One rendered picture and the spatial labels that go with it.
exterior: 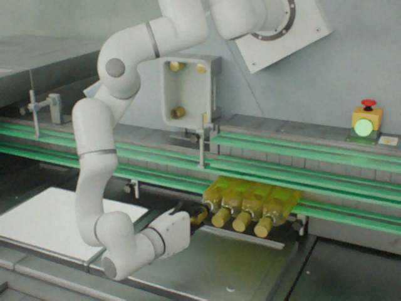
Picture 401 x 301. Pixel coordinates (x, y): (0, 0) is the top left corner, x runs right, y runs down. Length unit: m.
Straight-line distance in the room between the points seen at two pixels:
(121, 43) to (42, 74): 1.03
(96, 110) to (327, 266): 0.75
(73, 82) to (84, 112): 1.15
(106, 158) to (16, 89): 0.98
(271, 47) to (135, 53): 0.48
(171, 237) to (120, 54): 0.44
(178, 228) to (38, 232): 0.50
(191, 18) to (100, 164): 0.38
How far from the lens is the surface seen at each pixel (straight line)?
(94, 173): 1.12
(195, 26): 1.15
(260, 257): 1.38
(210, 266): 1.34
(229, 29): 1.17
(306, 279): 1.38
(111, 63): 1.11
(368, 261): 1.49
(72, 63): 2.26
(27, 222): 1.64
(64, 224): 1.59
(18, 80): 2.04
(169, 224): 1.20
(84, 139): 1.12
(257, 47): 1.47
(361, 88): 1.49
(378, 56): 1.47
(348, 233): 1.52
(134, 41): 1.14
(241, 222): 1.26
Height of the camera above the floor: 2.18
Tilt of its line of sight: 56 degrees down
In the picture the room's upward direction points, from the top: 128 degrees counter-clockwise
